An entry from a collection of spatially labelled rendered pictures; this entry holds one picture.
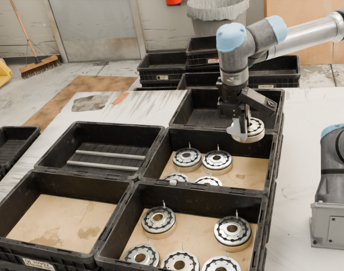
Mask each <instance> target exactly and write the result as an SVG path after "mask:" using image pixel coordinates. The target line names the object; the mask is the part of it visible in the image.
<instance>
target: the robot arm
mask: <svg viewBox="0 0 344 271"><path fill-rule="evenodd" d="M216 36H217V37H216V40H217V50H218V57H219V65H220V74H221V77H218V81H217V83H216V87H217V88H218V91H219V99H218V104H217V107H218V115H219V119H230V120H233V126H231V127H228V128H227V133H229V134H232V135H235V136H238V137H241V140H242V142H245V141H246V139H247V127H249V123H250V110H249V106H251V107H253V108H255V109H257V110H259V111H260V112H262V113H264V114H265V115H267V116H269V117H272V116H273V115H274V113H275V112H276V109H277V103H276V102H274V101H272V100H270V99H269V98H267V97H265V96H263V95H261V94H259V93H258V92H256V91H254V90H253V89H251V88H249V87H247V85H248V77H249V75H248V68H250V67H251V66H252V65H253V64H255V63H258V62H262V61H266V60H269V59H272V58H275V57H278V56H281V55H285V54H289V53H292V52H295V51H298V50H301V49H305V48H308V47H312V46H315V45H318V44H322V43H325V42H328V41H332V42H339V41H343V40H344V6H343V7H342V8H340V9H338V10H336V11H333V12H330V13H328V14H327V16H326V17H324V18H320V19H317V20H313V21H310V22H307V23H303V24H299V25H296V26H292V27H288V28H287V26H286V24H285V22H284V20H283V19H282V18H281V17H279V16H271V17H268V18H264V19H263V20H261V21H259V22H256V23H253V24H251V25H249V26H246V27H244V26H243V25H242V24H240V23H231V24H225V25H223V26H221V27H220V28H219V29H218V30H217V34H216ZM220 100H222V101H220ZM219 110H220V112H219ZM320 155H321V178H320V182H319V185H318V188H317V191H316V194H315V197H314V202H319V201H323V203H336V204H344V123H340V124H334V125H330V126H328V127H326V128H324V129H323V130H322V132H321V139H320Z"/></svg>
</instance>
